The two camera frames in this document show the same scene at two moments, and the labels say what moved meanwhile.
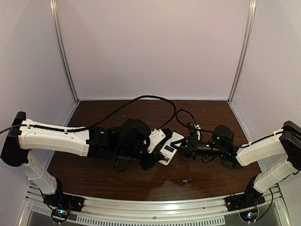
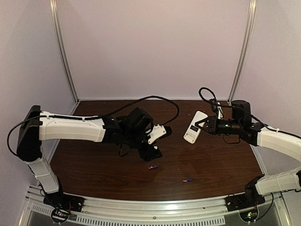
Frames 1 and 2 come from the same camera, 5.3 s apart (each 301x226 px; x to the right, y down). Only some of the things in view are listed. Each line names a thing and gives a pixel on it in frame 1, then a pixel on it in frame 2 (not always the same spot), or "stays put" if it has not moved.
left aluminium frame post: (53, 8) stays put
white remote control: (168, 151) → (193, 130)
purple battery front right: (187, 180) stays put
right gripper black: (192, 147) → (209, 125)
